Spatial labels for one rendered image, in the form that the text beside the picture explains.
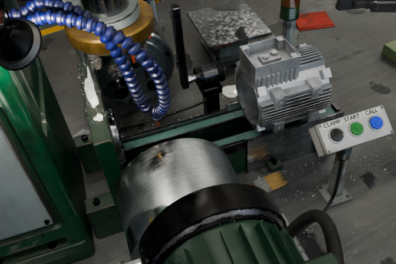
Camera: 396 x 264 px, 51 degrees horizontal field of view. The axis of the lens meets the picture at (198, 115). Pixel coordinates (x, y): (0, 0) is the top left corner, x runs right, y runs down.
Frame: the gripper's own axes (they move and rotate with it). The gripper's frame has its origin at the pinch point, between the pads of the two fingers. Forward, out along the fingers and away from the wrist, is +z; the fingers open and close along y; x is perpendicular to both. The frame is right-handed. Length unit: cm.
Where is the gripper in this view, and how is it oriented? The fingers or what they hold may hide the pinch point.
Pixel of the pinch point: (350, 2)
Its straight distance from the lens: 111.8
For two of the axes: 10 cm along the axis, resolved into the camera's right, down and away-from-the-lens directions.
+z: -9.5, 1.7, -2.7
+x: -0.6, 7.5, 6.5
